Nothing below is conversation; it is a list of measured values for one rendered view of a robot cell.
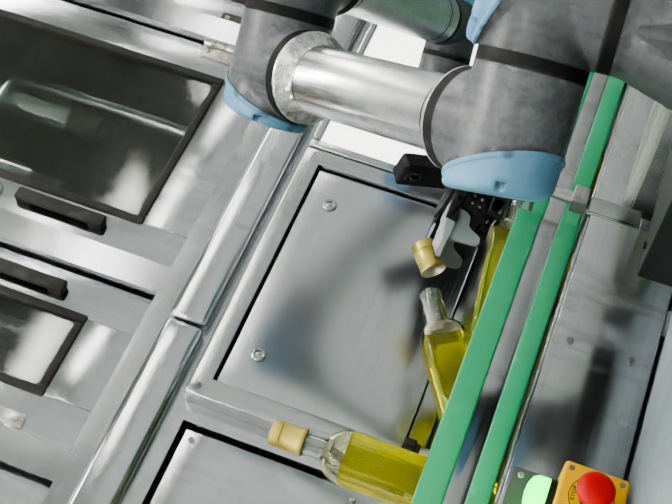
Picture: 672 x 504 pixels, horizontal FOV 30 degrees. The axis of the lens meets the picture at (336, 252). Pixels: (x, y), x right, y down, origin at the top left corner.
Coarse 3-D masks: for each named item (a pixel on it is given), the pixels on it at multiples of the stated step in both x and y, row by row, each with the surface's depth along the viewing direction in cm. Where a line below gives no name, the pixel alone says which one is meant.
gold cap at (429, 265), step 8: (424, 240) 170; (432, 240) 171; (416, 248) 171; (424, 248) 170; (432, 248) 170; (416, 256) 171; (424, 256) 170; (432, 256) 169; (440, 256) 170; (424, 264) 169; (432, 264) 169; (440, 264) 169; (424, 272) 172; (432, 272) 172; (440, 272) 172
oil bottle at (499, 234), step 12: (492, 228) 173; (504, 228) 172; (492, 240) 171; (504, 240) 171; (492, 252) 169; (492, 264) 168; (492, 276) 167; (480, 288) 166; (480, 300) 165; (468, 336) 164
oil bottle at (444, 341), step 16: (432, 320) 164; (448, 320) 162; (432, 336) 161; (448, 336) 161; (464, 336) 161; (432, 352) 160; (448, 352) 160; (464, 352) 160; (432, 368) 159; (448, 368) 158; (432, 384) 161; (448, 384) 157
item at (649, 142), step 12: (660, 108) 147; (648, 120) 170; (660, 120) 147; (648, 132) 170; (660, 132) 150; (648, 144) 151; (636, 156) 168; (648, 156) 153; (636, 168) 156; (636, 180) 157; (636, 192) 160; (624, 204) 162
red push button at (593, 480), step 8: (592, 472) 127; (600, 472) 127; (584, 480) 126; (592, 480) 126; (600, 480) 126; (608, 480) 126; (576, 488) 126; (584, 488) 126; (592, 488) 126; (600, 488) 126; (608, 488) 126; (584, 496) 125; (592, 496) 125; (600, 496) 125; (608, 496) 125
